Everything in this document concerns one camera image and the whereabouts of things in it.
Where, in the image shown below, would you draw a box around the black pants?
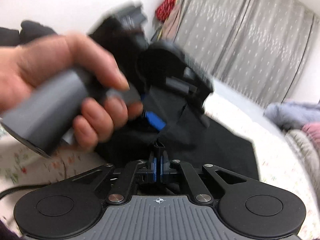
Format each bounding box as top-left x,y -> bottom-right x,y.
95,88 -> 259,179

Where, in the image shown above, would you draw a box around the person's left hand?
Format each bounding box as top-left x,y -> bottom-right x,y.
1,34 -> 143,151

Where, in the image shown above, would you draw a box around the pink hanging cloth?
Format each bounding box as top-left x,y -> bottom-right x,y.
160,4 -> 181,41

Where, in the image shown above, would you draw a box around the red hanging bag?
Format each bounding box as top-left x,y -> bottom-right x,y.
155,0 -> 176,23

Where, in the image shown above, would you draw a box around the grey patterned curtain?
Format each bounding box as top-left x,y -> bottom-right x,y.
175,0 -> 319,107

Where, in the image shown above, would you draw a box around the floral white bed mat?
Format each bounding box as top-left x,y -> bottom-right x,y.
1,80 -> 319,239

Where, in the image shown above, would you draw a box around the blue-grey blanket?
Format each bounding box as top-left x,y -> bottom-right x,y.
264,101 -> 319,131

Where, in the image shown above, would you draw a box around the pink pillow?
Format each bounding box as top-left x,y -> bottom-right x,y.
302,122 -> 320,144

